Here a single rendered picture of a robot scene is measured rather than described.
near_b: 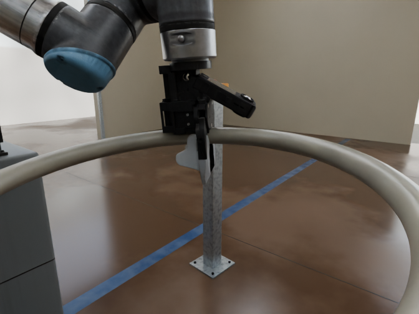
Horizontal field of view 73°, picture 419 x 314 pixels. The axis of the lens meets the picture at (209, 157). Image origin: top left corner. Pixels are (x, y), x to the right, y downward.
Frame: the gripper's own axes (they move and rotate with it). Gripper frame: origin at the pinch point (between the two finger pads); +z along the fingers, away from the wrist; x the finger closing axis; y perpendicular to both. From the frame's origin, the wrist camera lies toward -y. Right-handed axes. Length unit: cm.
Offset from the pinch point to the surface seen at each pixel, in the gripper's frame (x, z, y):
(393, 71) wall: -520, 12, -235
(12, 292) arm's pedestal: -17, 52, 77
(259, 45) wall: -651, -57, -2
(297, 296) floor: -75, 99, -26
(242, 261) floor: -100, 98, 3
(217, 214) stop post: -94, 62, 17
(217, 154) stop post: -96, 27, 14
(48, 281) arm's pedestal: -27, 55, 72
